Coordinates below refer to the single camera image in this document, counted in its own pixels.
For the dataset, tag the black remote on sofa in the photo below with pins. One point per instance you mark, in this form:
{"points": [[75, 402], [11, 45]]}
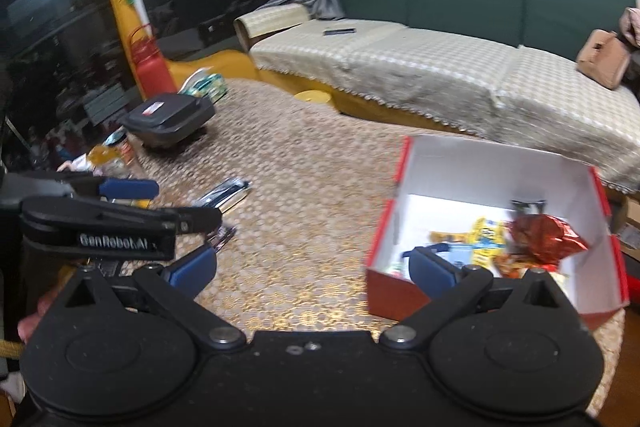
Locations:
{"points": [[339, 31]]}

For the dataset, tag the yellow round stool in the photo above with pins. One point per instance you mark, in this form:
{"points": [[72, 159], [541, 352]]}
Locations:
{"points": [[312, 96]]}

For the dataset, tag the yellow giraffe toy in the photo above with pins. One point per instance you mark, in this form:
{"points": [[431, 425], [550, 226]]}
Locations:
{"points": [[117, 2]]}

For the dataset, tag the yellow cartoon snack packet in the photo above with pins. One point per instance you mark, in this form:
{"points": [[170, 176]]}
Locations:
{"points": [[480, 237]]}

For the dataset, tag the black snack bag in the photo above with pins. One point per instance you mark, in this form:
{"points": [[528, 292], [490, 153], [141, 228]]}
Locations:
{"points": [[527, 207]]}

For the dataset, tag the silver snack packet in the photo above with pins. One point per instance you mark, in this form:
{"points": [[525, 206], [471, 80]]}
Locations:
{"points": [[227, 194]]}

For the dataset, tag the red cardboard box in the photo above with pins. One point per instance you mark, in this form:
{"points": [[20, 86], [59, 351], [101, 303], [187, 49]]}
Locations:
{"points": [[500, 172]]}

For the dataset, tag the black lidded container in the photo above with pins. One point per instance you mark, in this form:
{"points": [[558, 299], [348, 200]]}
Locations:
{"points": [[167, 119]]}

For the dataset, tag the pink clothing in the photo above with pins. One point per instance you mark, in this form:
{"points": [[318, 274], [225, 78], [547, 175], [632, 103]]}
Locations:
{"points": [[631, 29]]}

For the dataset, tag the brown cardboard box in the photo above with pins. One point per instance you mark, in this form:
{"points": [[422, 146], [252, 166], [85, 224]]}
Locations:
{"points": [[627, 227]]}

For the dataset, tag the yellow packaging bag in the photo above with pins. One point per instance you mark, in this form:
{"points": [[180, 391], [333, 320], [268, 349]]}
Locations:
{"points": [[107, 154]]}

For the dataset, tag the beige handbag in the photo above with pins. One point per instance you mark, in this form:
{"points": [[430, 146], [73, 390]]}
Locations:
{"points": [[602, 59]]}

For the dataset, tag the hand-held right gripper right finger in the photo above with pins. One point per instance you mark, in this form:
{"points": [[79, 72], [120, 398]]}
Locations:
{"points": [[429, 269]]}

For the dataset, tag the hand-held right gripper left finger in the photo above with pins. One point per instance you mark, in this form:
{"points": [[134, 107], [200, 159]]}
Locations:
{"points": [[192, 269]]}

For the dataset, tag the red foil snack bag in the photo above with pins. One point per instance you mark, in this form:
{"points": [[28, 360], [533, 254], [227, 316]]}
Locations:
{"points": [[540, 239]]}

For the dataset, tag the green tissue box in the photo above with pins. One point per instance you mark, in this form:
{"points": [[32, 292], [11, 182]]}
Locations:
{"points": [[210, 86]]}

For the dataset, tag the green sofa with cover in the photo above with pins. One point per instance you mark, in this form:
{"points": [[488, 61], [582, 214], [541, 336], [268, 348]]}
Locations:
{"points": [[425, 67]]}

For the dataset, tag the red water bottle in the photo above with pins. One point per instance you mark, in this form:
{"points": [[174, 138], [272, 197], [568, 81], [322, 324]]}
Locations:
{"points": [[152, 67]]}

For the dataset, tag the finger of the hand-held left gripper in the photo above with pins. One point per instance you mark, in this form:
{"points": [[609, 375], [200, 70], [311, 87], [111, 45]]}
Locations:
{"points": [[127, 189], [150, 216]]}

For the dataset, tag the person's left hand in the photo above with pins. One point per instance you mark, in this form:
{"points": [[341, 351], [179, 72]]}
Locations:
{"points": [[45, 304]]}

